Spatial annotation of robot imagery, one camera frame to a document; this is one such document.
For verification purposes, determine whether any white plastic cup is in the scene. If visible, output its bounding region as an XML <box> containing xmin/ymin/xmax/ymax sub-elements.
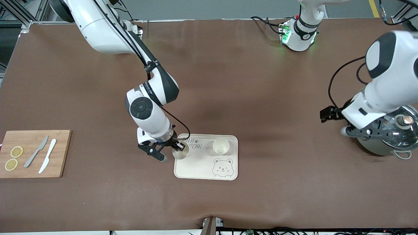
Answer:
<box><xmin>172</xmin><ymin>142</ymin><xmax>190</xmax><ymax>160</ymax></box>
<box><xmin>213</xmin><ymin>138</ymin><xmax>229</xmax><ymax>155</ymax></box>

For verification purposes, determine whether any cream bear print tray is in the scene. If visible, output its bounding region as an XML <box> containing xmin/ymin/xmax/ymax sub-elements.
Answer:
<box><xmin>174</xmin><ymin>133</ymin><xmax>239</xmax><ymax>181</ymax></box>

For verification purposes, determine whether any grey-green electric pot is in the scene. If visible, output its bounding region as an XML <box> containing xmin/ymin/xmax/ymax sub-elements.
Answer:
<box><xmin>356</xmin><ymin>104</ymin><xmax>412</xmax><ymax>160</ymax></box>

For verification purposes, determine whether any glass pot lid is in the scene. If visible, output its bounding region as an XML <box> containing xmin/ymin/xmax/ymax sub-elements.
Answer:
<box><xmin>376</xmin><ymin>105</ymin><xmax>418</xmax><ymax>151</ymax></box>

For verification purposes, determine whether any base box with green light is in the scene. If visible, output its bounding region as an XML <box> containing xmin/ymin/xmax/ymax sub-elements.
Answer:
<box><xmin>279</xmin><ymin>20</ymin><xmax>292</xmax><ymax>45</ymax></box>
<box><xmin>126</xmin><ymin>20</ymin><xmax>143</xmax><ymax>36</ymax></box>

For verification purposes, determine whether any wooden cutting board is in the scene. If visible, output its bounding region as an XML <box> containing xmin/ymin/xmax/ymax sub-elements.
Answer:
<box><xmin>0</xmin><ymin>130</ymin><xmax>72</xmax><ymax>179</ymax></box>

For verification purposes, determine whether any white plastic knife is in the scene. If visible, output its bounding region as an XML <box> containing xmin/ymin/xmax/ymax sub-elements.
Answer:
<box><xmin>39</xmin><ymin>139</ymin><xmax>57</xmax><ymax>174</ymax></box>

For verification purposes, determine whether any grey plastic knife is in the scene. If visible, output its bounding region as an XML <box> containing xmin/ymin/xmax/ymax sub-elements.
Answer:
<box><xmin>24</xmin><ymin>135</ymin><xmax>49</xmax><ymax>168</ymax></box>

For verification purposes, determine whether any grey table edge bracket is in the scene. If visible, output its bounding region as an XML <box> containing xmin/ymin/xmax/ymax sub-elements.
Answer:
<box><xmin>202</xmin><ymin>216</ymin><xmax>224</xmax><ymax>235</ymax></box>

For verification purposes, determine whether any black base cable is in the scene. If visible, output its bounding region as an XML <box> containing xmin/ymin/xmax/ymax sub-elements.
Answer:
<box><xmin>251</xmin><ymin>16</ymin><xmax>284</xmax><ymax>35</ymax></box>

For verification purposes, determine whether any aluminium frame profile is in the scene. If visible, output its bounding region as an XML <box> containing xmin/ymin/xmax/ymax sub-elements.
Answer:
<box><xmin>0</xmin><ymin>0</ymin><xmax>49</xmax><ymax>33</ymax></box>

